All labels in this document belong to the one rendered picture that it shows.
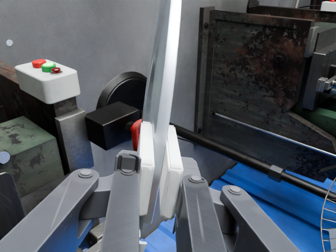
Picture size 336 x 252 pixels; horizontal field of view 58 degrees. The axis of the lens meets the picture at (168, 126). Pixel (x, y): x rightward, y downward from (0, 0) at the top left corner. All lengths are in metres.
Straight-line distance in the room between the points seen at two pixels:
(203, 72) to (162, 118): 1.81
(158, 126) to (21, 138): 0.50
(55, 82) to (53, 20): 0.71
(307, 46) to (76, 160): 1.29
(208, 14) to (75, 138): 1.42
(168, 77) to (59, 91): 0.46
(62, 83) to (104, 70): 0.85
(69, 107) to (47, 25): 0.68
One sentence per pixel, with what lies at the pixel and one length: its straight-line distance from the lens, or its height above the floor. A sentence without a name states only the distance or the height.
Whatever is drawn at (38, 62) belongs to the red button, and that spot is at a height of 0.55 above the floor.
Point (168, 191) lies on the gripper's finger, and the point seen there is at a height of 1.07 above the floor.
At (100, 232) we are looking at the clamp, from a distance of 0.70.
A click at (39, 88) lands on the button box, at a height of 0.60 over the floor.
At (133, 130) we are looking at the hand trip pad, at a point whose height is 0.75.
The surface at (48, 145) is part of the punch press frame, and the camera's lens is 0.63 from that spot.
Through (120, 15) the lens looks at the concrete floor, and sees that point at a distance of 1.48.
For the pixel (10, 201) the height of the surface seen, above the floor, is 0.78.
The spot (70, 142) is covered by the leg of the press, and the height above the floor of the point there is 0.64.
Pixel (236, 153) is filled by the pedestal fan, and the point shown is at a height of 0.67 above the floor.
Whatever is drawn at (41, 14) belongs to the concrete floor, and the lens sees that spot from 1.28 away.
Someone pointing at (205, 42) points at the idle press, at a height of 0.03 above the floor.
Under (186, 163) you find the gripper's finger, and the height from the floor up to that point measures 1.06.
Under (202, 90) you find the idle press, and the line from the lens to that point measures 2.02.
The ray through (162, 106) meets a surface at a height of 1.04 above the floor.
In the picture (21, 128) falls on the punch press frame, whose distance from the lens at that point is 0.69.
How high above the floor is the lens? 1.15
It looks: 38 degrees down
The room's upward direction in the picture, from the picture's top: 113 degrees clockwise
